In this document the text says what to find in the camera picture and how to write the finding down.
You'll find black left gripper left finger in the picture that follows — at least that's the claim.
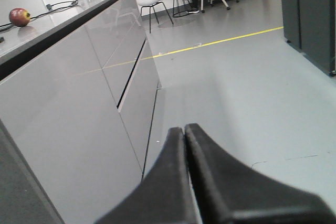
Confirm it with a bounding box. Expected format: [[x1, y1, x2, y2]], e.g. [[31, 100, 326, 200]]
[[97, 127, 197, 223]]

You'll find red pomegranate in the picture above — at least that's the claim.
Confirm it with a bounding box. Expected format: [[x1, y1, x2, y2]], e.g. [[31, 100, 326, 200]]
[[8, 8, 30, 27]]

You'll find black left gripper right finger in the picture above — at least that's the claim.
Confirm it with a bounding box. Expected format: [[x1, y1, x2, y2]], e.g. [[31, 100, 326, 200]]
[[184, 123, 328, 223]]

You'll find dark grey tall cabinet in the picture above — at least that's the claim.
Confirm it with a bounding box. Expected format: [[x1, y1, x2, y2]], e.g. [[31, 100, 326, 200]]
[[281, 0, 335, 77]]

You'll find black power cable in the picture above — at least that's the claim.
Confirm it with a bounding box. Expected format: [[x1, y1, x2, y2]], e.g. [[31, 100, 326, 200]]
[[0, 0, 80, 32]]

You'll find grey kitchen island cabinet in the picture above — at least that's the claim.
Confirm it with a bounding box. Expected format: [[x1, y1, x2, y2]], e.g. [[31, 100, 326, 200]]
[[1, 0, 160, 223]]

